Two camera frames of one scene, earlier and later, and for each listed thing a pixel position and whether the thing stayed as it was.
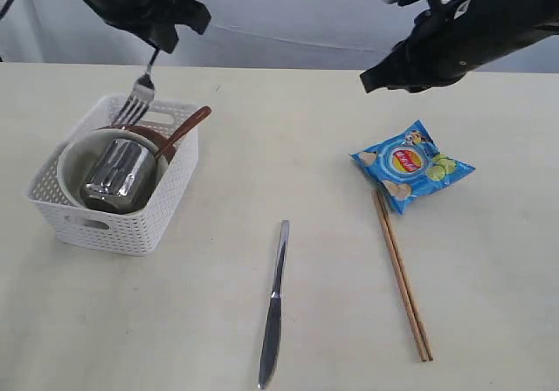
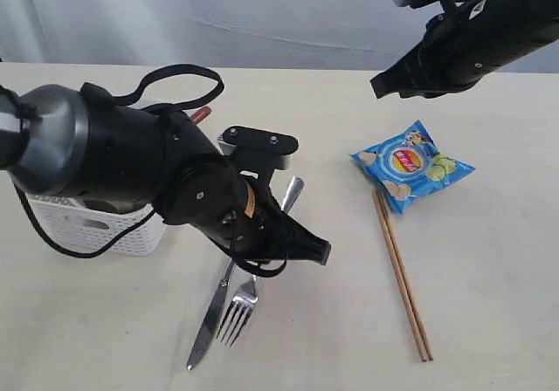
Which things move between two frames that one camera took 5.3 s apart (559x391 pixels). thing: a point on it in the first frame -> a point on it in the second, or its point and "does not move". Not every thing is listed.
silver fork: (136, 106) -> (247, 299)
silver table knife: (274, 318) -> (210, 314)
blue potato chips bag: (410, 165) does not move
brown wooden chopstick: (417, 342) does not move
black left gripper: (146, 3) -> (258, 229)
